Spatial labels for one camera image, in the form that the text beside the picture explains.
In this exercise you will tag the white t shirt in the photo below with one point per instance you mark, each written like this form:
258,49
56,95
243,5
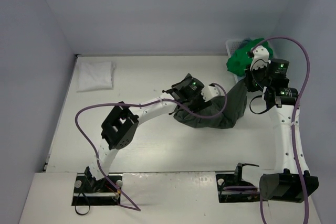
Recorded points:
94,76

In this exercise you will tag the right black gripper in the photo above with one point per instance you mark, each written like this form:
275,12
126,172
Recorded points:
252,82

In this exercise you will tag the grey green t shirt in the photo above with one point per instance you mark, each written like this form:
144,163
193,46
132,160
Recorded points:
223,112

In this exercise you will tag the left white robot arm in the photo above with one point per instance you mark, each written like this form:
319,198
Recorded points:
119,127

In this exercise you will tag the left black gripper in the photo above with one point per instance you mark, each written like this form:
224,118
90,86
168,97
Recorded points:
199,104

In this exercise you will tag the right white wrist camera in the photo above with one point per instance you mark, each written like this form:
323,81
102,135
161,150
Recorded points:
260,58

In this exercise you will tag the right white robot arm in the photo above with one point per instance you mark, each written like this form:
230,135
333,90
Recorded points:
290,178

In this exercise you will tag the white laundry basket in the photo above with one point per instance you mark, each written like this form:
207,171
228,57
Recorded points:
231,46

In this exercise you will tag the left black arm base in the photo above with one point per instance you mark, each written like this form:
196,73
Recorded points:
102,194

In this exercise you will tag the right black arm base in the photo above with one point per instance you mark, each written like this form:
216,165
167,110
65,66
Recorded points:
231,188

